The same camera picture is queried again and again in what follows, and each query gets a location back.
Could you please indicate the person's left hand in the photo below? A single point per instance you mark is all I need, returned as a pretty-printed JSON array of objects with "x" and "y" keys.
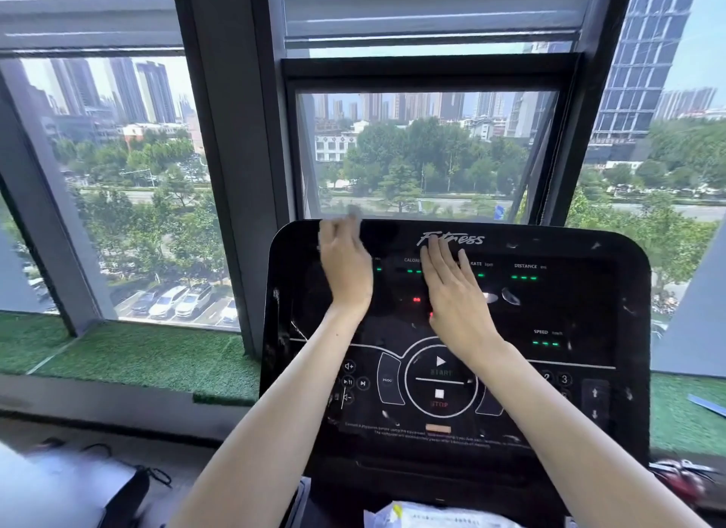
[{"x": 347, "y": 272}]

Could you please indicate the person's right hand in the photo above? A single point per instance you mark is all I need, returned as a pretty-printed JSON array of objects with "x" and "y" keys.
[{"x": 460, "y": 312}]

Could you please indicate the person's right thumb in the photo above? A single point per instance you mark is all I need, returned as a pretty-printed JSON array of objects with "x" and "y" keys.
[{"x": 427, "y": 281}]

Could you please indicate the person's right middle finger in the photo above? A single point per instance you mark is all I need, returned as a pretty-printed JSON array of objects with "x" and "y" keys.
[{"x": 451, "y": 258}]

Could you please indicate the person's left fingers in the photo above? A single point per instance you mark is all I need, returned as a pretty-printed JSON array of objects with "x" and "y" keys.
[{"x": 340, "y": 232}]

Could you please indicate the person's right forearm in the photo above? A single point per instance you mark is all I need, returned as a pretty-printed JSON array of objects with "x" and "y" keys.
[{"x": 567, "y": 431}]

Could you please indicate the person's left forearm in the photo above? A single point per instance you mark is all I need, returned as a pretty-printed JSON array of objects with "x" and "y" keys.
[{"x": 272, "y": 431}]

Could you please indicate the black treadmill console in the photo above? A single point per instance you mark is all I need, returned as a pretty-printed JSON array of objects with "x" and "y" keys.
[{"x": 567, "y": 317}]

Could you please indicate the dark window pillar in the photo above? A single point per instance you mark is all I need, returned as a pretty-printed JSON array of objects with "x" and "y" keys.
[{"x": 238, "y": 147}]

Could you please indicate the black hinged window sash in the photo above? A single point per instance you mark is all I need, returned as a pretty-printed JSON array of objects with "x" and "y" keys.
[{"x": 431, "y": 71}]

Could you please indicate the white plastic packet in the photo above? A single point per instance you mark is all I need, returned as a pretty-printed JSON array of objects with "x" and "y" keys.
[{"x": 442, "y": 516}]

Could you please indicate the green artificial grass mat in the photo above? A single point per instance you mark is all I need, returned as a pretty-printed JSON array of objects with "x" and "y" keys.
[
  {"x": 142, "y": 360},
  {"x": 680, "y": 420}
]

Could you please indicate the grey window blind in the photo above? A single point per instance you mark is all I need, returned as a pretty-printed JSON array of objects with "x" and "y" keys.
[
  {"x": 436, "y": 8},
  {"x": 85, "y": 11}
]

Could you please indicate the grey slanted window beam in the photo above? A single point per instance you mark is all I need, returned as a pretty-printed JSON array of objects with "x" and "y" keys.
[
  {"x": 51, "y": 204},
  {"x": 695, "y": 317}
]

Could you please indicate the blue flat strip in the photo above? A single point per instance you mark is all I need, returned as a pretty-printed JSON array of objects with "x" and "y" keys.
[{"x": 708, "y": 405}]

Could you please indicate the red and white object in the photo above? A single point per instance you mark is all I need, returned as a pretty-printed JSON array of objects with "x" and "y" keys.
[{"x": 680, "y": 476}]

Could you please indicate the black pouch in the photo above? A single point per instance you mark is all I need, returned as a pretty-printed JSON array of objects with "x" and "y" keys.
[{"x": 127, "y": 499}]

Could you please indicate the white paper sheet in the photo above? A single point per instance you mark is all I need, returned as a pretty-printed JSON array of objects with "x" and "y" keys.
[{"x": 51, "y": 488}]

